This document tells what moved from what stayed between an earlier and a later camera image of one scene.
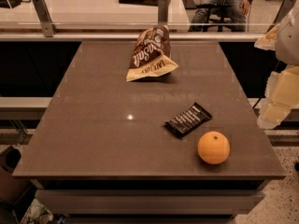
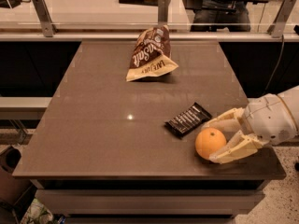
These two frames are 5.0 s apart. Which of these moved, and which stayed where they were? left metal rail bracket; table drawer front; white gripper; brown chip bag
Moved: white gripper
Stayed: table drawer front; left metal rail bracket; brown chip bag
